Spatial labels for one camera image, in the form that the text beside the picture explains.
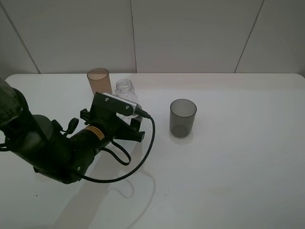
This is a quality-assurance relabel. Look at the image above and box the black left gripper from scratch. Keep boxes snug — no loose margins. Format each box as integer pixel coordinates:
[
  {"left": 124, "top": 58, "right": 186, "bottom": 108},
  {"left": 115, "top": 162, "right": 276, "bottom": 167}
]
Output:
[{"left": 80, "top": 102, "right": 145, "bottom": 142}]

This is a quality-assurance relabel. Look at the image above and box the clear plastic water bottle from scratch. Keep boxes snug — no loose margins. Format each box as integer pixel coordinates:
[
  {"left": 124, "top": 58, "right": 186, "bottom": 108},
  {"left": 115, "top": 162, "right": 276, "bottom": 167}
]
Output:
[{"left": 115, "top": 79, "right": 139, "bottom": 124}]

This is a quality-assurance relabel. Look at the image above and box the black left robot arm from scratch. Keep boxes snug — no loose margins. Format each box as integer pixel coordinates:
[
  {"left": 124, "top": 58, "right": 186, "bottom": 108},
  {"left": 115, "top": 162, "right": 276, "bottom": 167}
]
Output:
[{"left": 0, "top": 81, "right": 147, "bottom": 184}]

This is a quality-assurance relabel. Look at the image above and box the grey translucent plastic cup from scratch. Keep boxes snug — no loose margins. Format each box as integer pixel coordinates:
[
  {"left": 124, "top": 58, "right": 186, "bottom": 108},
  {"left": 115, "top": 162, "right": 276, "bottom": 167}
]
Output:
[{"left": 169, "top": 99, "right": 197, "bottom": 138}]

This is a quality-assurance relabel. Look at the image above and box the amber translucent plastic cup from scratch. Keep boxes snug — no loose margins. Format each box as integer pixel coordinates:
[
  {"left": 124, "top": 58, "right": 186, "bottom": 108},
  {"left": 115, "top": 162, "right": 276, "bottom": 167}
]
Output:
[{"left": 87, "top": 68, "right": 112, "bottom": 95}]

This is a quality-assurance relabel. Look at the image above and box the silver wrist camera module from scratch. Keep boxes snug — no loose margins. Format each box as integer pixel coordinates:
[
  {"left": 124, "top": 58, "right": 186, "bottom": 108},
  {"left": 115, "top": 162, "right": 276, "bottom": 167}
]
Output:
[{"left": 92, "top": 93, "right": 140, "bottom": 116}]

